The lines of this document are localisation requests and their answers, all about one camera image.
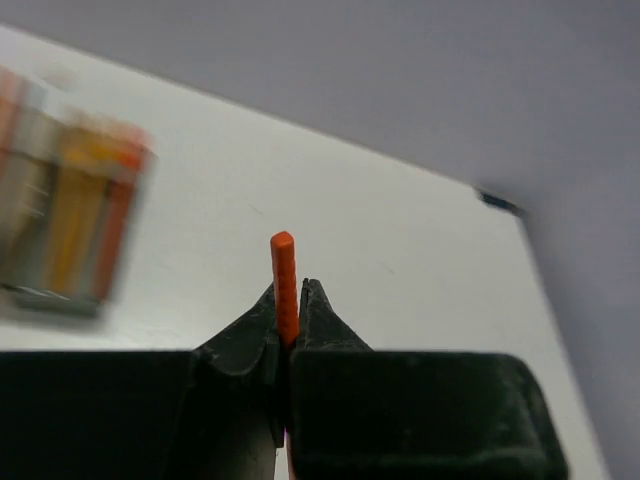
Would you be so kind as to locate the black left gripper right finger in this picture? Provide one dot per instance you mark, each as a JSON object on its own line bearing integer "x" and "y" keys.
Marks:
{"x": 358, "y": 413}

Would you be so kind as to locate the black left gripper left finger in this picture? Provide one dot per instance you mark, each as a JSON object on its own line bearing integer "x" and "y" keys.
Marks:
{"x": 204, "y": 413}

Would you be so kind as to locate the red-orange chopstick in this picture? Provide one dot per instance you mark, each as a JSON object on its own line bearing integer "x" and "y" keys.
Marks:
{"x": 282, "y": 246}

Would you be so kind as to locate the red-orange plastic fork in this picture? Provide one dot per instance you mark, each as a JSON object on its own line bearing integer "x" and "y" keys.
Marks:
{"x": 121, "y": 198}

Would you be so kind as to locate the yellow-orange plastic fork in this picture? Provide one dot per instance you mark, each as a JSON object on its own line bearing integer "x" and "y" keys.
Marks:
{"x": 86, "y": 166}

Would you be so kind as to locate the black logo sticker right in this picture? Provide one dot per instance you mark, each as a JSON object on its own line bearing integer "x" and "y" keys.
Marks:
{"x": 499, "y": 203}

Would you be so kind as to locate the smoky grey plastic container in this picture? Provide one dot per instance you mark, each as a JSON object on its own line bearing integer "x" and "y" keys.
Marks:
{"x": 28, "y": 184}

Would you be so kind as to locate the amber plastic container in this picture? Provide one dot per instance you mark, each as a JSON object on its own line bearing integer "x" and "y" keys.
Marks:
{"x": 13, "y": 91}

